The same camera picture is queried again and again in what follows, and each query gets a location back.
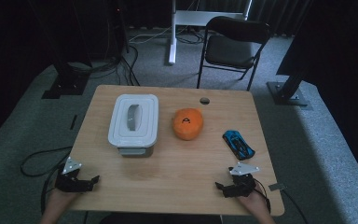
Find person's right hand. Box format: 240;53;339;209
235;182;272;217

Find thin black cable under tape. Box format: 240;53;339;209
281;188;310;224

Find black stand with bolted base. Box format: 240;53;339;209
266;69;313;110

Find black folding chair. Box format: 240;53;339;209
196;15;274;92

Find right hand-held gripper cable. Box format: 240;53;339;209
252;177;272;215

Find white floor cable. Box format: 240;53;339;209
128;26;172;44

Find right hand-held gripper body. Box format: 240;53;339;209
224;161;260;199

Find white lid with grey handle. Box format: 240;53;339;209
107;93;160;149

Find person's dark clothing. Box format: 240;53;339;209
99;212;224;224

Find person's left hand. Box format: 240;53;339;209
47;188;79;213

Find left hand-held gripper cable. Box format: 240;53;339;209
39;167;63;216

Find grey tape strip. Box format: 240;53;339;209
268;182;287;191

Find white metal desk frame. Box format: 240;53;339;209
168;0;254;66

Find orange plush toy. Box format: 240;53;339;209
172;107;205;141

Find blue toy car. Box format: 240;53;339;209
222;129;256;161

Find hand-held gripper cable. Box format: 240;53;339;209
39;167;63;216
252;177;272;215

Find looped black floor cable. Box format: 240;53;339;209
20;146;75;178

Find black stand with square base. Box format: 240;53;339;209
41;0;91;100

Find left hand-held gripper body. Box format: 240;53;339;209
55;156;93;193

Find bundle of black floor cables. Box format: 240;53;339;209
68;44;142;87

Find clear brown storage box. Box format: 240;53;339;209
117;145;155;159

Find dark equipment tower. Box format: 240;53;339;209
104;0;130;61

